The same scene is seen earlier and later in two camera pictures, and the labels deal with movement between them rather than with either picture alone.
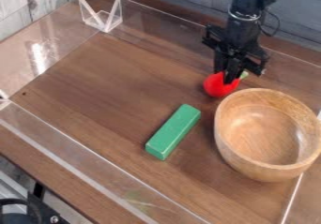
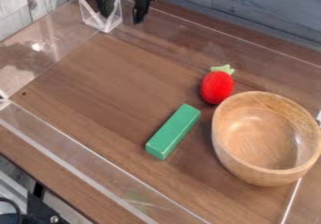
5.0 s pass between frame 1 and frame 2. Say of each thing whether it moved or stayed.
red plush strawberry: moved
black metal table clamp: stayed
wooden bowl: stayed
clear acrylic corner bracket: stayed
